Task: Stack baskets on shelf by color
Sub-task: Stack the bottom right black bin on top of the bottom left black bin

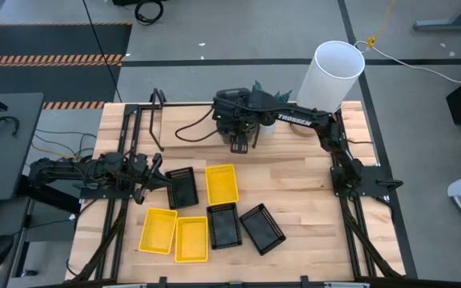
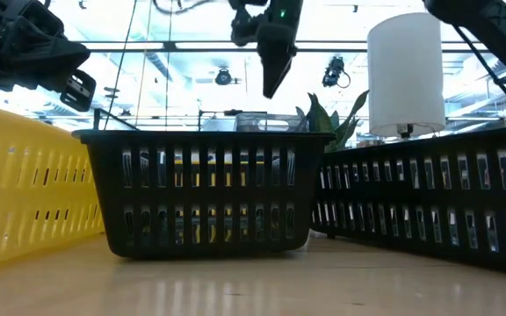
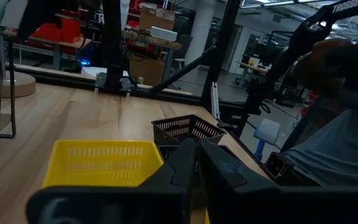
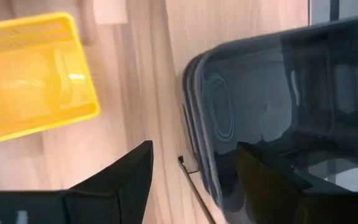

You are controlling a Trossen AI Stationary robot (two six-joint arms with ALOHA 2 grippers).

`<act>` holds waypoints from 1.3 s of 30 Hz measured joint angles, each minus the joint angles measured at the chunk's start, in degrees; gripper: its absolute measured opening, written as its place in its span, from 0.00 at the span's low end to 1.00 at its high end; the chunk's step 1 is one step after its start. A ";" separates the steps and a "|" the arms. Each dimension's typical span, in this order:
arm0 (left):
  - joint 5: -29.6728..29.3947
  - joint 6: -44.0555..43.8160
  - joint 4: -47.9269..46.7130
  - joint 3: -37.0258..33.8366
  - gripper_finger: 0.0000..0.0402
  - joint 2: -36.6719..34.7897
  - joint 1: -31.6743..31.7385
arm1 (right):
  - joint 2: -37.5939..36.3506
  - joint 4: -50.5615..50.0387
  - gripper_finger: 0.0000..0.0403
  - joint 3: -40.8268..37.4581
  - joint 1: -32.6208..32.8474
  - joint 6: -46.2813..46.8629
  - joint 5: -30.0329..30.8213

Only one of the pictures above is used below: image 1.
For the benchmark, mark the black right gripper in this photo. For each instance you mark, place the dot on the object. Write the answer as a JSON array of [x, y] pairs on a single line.
[[240, 126]]

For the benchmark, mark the black metal rig frame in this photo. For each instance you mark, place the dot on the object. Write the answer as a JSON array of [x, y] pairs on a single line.
[[374, 181]]

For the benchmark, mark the wooden shelf with black frame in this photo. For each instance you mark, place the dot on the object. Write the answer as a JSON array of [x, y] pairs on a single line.
[[190, 124]]

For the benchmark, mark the dark lower desk surface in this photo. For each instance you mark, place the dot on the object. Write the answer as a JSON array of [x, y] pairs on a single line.
[[10, 224]]

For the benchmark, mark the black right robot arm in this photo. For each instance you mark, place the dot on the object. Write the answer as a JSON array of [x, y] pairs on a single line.
[[294, 119]]

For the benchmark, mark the black hazard-striped floor mat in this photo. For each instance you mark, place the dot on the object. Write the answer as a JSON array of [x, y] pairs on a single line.
[[54, 40]]

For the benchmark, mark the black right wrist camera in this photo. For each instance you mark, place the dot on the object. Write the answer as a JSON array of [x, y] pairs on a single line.
[[232, 102]]

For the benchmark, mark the green snake plant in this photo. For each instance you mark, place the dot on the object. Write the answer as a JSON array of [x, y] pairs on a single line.
[[284, 96]]

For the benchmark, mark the white lamp with wooden base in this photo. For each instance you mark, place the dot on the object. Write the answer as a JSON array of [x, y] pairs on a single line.
[[330, 76]]

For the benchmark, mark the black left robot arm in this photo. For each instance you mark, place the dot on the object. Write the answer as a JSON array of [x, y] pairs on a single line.
[[66, 170]]

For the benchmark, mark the black perforated plastic basket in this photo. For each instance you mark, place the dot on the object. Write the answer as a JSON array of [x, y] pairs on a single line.
[[262, 230], [182, 192], [224, 228]]

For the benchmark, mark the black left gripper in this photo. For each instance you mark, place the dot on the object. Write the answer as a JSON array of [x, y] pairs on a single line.
[[146, 180]]

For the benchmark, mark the dark grey desk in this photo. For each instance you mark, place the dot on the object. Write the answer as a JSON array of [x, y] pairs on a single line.
[[10, 160]]

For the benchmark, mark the grey metal table leg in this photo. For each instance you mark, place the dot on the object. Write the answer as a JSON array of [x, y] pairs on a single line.
[[442, 25]]

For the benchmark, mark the white plant pot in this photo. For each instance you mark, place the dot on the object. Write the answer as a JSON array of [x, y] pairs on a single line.
[[269, 129]]

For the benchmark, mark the yellow plastic basket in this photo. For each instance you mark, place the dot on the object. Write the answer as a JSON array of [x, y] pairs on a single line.
[[222, 186], [157, 232], [191, 240]]

